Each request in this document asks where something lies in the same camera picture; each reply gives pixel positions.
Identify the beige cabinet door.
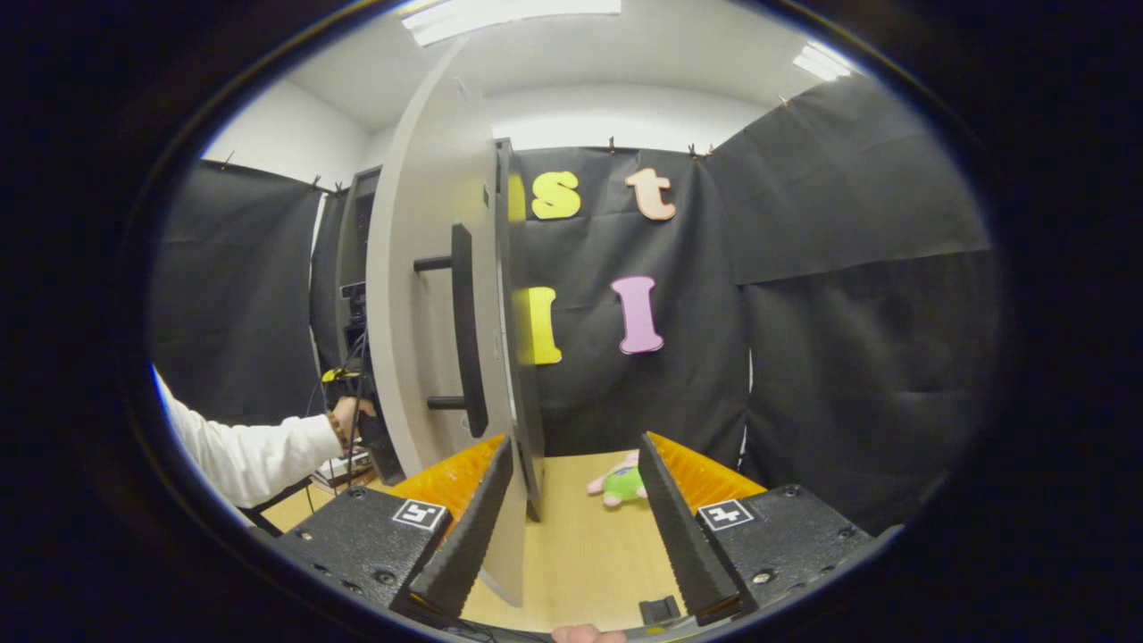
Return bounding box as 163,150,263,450
366,40,547,608

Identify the pink and green plush toy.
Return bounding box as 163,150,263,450
587,451,648,508

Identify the long ceiling light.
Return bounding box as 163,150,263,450
399,0,623,47

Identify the small ceiling light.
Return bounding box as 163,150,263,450
792,42,858,83

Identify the black door handle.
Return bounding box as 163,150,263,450
413,223,489,438

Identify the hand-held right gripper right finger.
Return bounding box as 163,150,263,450
637,431,874,626

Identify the stack of books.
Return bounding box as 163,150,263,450
313,451,374,489

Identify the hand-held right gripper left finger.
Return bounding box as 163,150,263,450
277,434,517,622

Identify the black backdrop cloth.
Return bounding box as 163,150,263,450
147,76,1005,537

